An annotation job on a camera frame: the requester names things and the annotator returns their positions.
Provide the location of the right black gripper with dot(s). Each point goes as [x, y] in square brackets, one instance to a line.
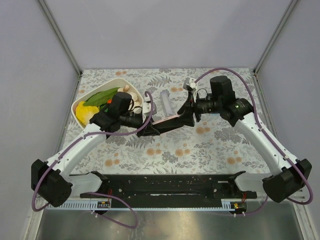
[191, 107]

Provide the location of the yellow cabbage toy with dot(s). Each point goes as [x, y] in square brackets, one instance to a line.
[85, 113]

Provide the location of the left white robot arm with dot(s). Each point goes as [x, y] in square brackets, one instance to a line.
[52, 179]

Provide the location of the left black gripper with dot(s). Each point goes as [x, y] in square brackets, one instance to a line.
[146, 127]

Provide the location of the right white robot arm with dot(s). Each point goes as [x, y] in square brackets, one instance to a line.
[288, 174]

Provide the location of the beige mushroom toy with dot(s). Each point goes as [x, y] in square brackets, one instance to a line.
[125, 89]

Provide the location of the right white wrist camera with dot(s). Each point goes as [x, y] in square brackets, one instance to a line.
[190, 84]

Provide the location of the white slotted cable duct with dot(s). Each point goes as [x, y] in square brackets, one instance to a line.
[89, 205]

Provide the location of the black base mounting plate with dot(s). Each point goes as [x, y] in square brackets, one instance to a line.
[172, 191]

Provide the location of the green leaf toy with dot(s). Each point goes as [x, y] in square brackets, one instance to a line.
[101, 97]

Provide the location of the aluminium frame rail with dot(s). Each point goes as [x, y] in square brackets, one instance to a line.
[59, 35]

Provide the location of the floral patterned table mat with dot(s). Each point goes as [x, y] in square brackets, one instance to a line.
[212, 146]

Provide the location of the cream oval plastic tray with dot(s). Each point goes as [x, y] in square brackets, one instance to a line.
[116, 82]

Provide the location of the black phone blue case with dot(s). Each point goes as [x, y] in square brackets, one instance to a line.
[215, 114]

